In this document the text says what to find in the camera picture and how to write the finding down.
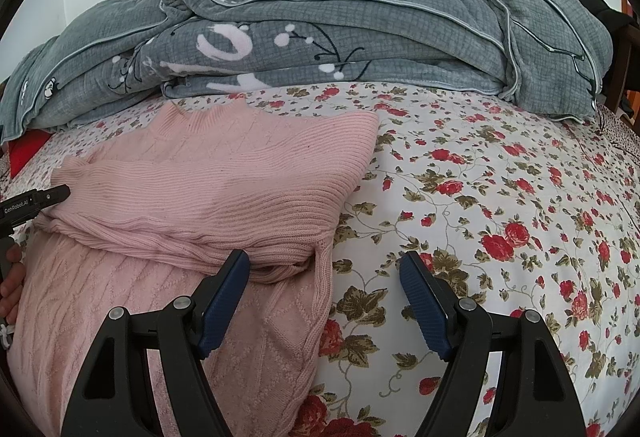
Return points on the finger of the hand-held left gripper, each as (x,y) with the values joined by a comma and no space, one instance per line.
(52,194)

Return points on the pink knit sweater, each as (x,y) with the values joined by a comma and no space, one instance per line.
(200,187)

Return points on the person's left hand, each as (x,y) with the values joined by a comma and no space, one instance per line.
(11,284)

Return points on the dark cloth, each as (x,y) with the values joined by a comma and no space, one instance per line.
(600,12)

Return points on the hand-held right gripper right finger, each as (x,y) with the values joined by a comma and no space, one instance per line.
(420,297)

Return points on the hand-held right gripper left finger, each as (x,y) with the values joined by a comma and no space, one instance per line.
(225,297)

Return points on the wooden bed rail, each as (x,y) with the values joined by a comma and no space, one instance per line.
(627,67)

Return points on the floral bed sheet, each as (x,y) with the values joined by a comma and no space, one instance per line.
(475,227)

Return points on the red cloth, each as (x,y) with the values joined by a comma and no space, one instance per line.
(25,154)

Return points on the grey printed blanket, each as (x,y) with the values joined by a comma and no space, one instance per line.
(350,32)

